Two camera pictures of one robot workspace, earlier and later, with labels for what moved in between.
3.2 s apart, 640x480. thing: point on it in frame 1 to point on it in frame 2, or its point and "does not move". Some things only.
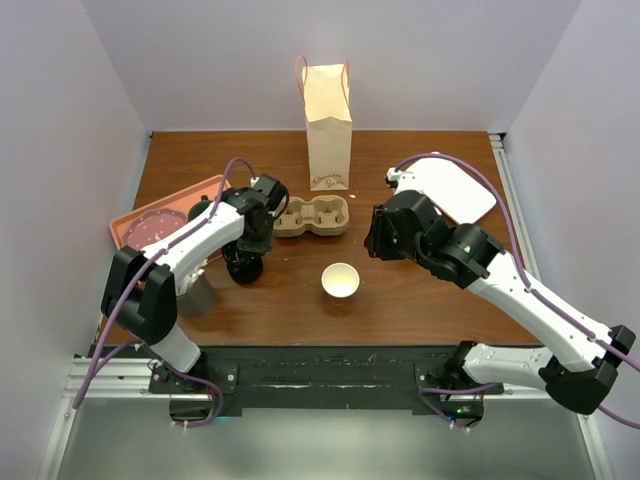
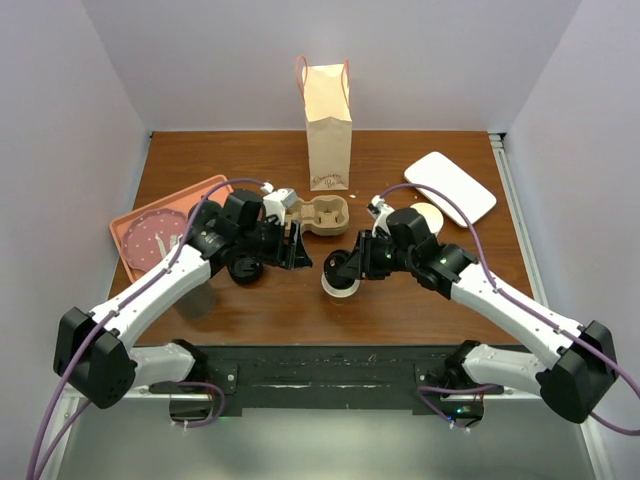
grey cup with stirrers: (198, 297) does not move
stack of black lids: (245, 269) does not move
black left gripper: (258, 247) to (290, 255)
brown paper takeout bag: (325, 90) does not move
